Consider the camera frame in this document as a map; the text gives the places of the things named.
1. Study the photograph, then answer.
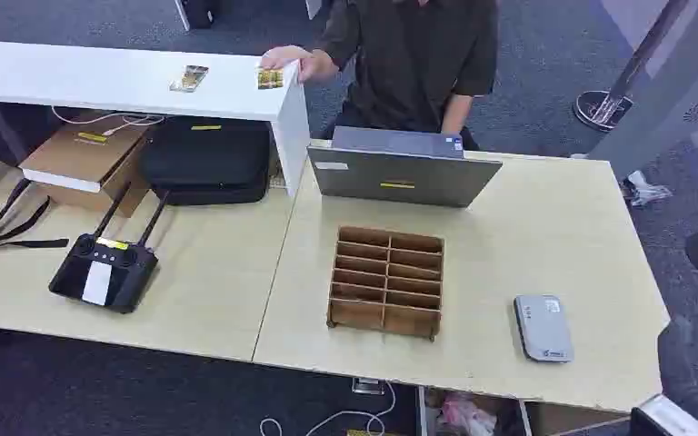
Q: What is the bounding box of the person's right hand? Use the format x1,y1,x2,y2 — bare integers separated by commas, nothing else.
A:
260,45,326,84

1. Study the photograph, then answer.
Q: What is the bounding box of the yellow printed card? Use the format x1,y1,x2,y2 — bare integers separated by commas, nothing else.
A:
256,68,285,91

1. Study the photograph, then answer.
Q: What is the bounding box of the glossy printed card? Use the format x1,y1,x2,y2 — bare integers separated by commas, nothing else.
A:
169,64,210,94

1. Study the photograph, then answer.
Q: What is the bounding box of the small printed box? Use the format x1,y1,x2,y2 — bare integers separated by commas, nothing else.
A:
267,157,287,190

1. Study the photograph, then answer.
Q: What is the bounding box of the person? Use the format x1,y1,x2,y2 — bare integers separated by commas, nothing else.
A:
315,0,501,152

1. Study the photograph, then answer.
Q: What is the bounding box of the black carrying bag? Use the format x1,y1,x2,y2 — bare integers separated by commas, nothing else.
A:
139,115,272,207

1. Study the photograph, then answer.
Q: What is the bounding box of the grey laptop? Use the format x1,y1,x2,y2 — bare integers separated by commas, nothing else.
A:
307,125,504,210

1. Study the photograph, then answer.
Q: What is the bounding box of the white desk shelf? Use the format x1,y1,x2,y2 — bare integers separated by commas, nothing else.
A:
0,39,312,199

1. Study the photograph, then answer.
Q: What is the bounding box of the brown cardboard box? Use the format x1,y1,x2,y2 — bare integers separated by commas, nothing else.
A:
18,114,152,218

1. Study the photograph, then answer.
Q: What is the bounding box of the wooden slotted card box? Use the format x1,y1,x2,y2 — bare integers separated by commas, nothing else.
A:
325,225,446,343

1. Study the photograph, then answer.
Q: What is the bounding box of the black remote controller with antennas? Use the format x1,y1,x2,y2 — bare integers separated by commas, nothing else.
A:
48,181,171,314

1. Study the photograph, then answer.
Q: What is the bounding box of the metal stanchion with round base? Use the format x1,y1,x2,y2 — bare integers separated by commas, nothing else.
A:
573,0,693,134

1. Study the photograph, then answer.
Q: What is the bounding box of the grey card reader device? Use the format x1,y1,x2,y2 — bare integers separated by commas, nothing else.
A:
513,293,575,364

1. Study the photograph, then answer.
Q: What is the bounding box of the clear plastic wrap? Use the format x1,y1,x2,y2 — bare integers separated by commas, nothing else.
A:
621,170,674,209

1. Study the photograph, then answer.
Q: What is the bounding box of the grey partition panel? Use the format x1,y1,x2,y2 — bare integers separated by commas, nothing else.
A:
586,0,698,182

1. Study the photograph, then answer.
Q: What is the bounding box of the pink plastic bag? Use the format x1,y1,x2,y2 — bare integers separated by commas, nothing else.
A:
439,391,501,436

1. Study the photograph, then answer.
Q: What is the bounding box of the black box with white frame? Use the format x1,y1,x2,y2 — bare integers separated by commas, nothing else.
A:
174,0,219,31

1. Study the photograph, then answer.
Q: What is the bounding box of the white charging cable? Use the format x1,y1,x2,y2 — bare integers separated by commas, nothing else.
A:
50,105,165,137

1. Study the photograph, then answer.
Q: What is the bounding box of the black strap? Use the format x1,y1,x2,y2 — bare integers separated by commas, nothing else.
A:
0,177,70,252

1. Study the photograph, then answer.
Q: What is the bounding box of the metal desk bracket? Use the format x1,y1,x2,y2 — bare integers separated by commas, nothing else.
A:
352,377,386,397

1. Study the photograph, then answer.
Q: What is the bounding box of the white floor cable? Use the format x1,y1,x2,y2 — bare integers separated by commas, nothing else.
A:
258,381,398,436

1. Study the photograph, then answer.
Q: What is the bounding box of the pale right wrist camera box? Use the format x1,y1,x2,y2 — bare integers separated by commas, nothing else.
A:
628,393,698,436

